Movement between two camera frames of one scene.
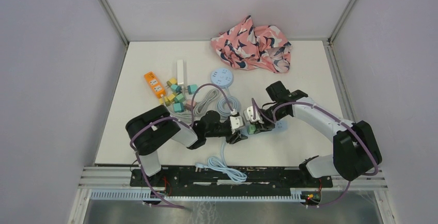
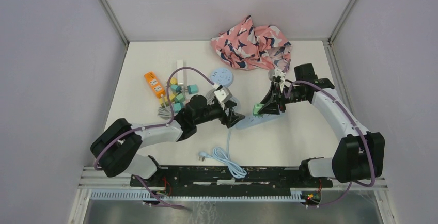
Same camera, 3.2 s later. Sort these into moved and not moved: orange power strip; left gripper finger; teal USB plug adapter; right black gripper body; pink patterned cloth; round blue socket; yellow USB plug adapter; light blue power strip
Moved: left gripper finger; light blue power strip; right black gripper body
Not moved: yellow USB plug adapter; pink patterned cloth; orange power strip; round blue socket; teal USB plug adapter
